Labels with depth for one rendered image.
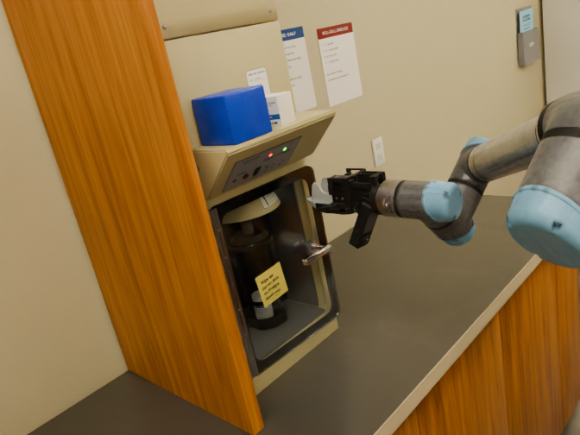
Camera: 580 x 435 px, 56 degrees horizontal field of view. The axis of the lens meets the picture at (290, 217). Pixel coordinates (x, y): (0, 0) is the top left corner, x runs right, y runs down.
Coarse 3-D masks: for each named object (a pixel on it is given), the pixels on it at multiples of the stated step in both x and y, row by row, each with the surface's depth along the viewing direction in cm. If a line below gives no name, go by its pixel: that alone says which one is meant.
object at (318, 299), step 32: (256, 192) 114; (288, 192) 121; (224, 224) 109; (256, 224) 115; (288, 224) 122; (320, 224) 129; (256, 256) 116; (288, 256) 122; (256, 288) 117; (288, 288) 123; (320, 288) 131; (256, 320) 118; (288, 320) 124; (320, 320) 132; (256, 352) 118; (288, 352) 125
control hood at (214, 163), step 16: (304, 112) 120; (320, 112) 115; (272, 128) 108; (288, 128) 106; (304, 128) 110; (320, 128) 116; (240, 144) 97; (256, 144) 100; (272, 144) 105; (304, 144) 116; (208, 160) 99; (224, 160) 96; (240, 160) 100; (208, 176) 101; (224, 176) 101; (208, 192) 103; (224, 192) 107
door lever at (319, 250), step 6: (312, 246) 127; (318, 246) 126; (324, 246) 125; (330, 246) 124; (318, 252) 122; (324, 252) 123; (306, 258) 120; (312, 258) 121; (318, 258) 122; (306, 264) 120
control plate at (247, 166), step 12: (288, 144) 110; (252, 156) 102; (264, 156) 106; (276, 156) 111; (288, 156) 115; (240, 168) 103; (252, 168) 107; (264, 168) 111; (228, 180) 103; (240, 180) 107
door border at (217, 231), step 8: (216, 208) 107; (216, 216) 107; (216, 224) 107; (216, 232) 108; (224, 240) 109; (224, 248) 110; (224, 256) 110; (224, 264) 110; (224, 272) 110; (232, 272) 112; (232, 280) 112; (232, 288) 112; (232, 296) 112; (232, 304) 112; (240, 304) 114; (240, 312) 114; (240, 320) 114; (240, 328) 114; (248, 336) 116; (248, 344) 116; (248, 352) 117; (248, 360) 116; (256, 368) 119
